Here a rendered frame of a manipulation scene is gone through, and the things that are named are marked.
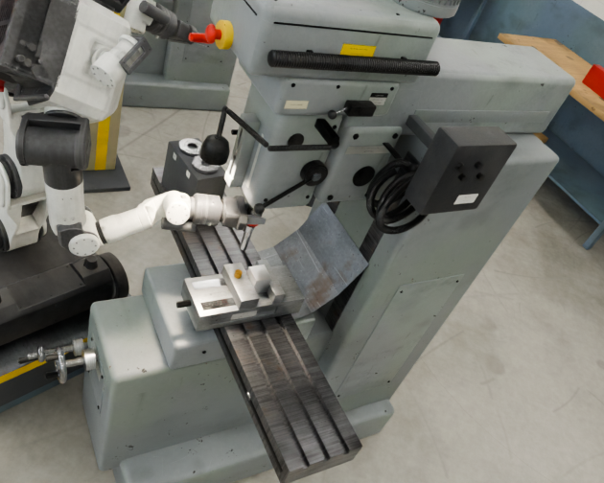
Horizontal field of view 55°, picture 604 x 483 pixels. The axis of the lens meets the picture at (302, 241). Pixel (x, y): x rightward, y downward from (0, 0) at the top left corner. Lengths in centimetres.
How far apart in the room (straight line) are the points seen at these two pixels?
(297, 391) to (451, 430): 153
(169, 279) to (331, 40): 101
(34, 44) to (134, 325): 94
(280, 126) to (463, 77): 52
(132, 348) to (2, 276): 63
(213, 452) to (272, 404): 77
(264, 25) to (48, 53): 51
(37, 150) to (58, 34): 26
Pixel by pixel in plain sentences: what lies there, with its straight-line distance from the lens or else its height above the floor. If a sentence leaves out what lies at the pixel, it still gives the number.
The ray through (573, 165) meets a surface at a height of 23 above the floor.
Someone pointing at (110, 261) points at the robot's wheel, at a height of 60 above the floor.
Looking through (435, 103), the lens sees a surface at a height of 167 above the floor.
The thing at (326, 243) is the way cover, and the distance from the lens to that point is 204.
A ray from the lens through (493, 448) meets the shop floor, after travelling 320.
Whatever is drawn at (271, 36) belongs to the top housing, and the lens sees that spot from 124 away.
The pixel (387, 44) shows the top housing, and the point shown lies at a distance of 140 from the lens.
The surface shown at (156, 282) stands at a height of 86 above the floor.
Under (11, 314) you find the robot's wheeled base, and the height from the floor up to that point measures 59.
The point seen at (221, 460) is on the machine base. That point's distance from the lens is 239.
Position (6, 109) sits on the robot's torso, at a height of 129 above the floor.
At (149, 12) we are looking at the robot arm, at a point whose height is 158.
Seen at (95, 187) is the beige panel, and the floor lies 3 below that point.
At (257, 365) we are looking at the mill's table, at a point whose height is 92.
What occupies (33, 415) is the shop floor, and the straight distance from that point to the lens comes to 267.
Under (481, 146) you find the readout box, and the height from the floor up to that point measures 172.
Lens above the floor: 230
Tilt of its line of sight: 40 degrees down
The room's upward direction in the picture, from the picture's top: 22 degrees clockwise
